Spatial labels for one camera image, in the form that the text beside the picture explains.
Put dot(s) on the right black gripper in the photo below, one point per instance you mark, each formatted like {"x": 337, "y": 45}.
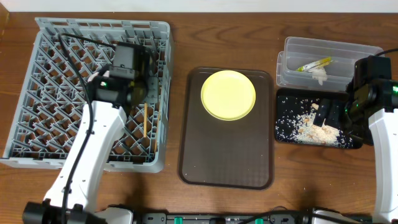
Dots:
{"x": 339, "y": 112}

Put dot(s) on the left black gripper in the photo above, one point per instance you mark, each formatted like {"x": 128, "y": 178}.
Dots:
{"x": 152, "y": 86}

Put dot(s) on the wooden chopstick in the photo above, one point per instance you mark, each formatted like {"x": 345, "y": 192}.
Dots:
{"x": 145, "y": 120}
{"x": 157, "y": 133}

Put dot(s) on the yellow plastic wrapper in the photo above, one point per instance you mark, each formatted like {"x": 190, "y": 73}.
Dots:
{"x": 317, "y": 64}

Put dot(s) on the yellow round plate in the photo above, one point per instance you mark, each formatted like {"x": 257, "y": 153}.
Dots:
{"x": 228, "y": 95}

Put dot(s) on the white round bowl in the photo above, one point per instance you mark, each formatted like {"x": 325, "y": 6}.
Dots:
{"x": 91, "y": 77}

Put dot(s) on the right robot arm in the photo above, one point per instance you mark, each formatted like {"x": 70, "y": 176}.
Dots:
{"x": 370, "y": 115}

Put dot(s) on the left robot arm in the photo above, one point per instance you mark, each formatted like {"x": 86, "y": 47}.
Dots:
{"x": 110, "y": 94}

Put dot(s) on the black food waste tray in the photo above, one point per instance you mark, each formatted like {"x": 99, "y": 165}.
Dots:
{"x": 315, "y": 94}

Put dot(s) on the spilled rice food waste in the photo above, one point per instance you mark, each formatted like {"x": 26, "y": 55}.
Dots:
{"x": 294, "y": 124}

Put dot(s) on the clear plastic waste bin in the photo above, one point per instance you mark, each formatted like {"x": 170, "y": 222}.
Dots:
{"x": 299, "y": 51}

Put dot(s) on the crumpled white tissue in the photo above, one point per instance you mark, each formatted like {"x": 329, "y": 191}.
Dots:
{"x": 319, "y": 74}

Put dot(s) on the grey plastic dish rack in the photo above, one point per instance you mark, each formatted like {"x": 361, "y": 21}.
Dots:
{"x": 51, "y": 101}

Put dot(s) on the dark brown serving tray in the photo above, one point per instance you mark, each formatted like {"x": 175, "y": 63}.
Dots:
{"x": 237, "y": 154}

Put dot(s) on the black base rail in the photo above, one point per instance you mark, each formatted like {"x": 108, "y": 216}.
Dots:
{"x": 278, "y": 215}

